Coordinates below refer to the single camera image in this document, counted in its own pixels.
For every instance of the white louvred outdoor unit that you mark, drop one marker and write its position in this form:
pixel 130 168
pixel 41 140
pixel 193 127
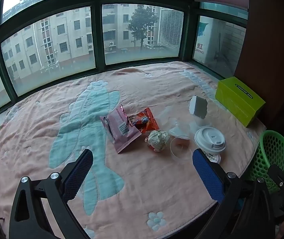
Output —
pixel 170 27

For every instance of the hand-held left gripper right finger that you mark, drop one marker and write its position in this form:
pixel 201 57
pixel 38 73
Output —
pixel 206 174

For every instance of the pink printed blanket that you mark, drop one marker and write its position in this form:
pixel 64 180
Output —
pixel 44 109

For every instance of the paper ball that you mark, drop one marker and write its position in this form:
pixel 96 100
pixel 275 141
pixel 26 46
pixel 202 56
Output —
pixel 158 139

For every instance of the green mesh basket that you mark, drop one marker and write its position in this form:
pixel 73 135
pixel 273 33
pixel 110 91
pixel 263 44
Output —
pixel 274 149

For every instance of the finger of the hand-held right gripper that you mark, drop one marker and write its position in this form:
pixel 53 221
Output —
pixel 280 178

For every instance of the white printed appliance carton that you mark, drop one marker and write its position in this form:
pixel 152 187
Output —
pixel 206 42

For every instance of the lime green box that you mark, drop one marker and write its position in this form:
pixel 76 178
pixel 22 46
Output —
pixel 239 99

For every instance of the orange snack packet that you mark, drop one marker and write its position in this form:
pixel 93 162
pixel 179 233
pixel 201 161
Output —
pixel 147 119

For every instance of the white cup lid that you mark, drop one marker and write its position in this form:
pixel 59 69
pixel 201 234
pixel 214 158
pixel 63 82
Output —
pixel 209 139

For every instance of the tree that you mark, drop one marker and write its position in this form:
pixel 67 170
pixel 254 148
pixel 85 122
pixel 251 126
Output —
pixel 140 22

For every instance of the green window frame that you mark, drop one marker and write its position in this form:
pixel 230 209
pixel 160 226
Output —
pixel 98 37

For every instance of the clear plastic cup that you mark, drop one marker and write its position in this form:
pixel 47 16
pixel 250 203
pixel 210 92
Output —
pixel 181 153

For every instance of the beige apartment building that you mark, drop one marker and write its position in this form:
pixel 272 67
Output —
pixel 57 34

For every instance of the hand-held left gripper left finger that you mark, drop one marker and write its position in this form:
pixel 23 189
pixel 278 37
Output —
pixel 78 174

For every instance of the pink snack packet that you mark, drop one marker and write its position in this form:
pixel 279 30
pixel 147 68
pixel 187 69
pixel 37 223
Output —
pixel 122 129

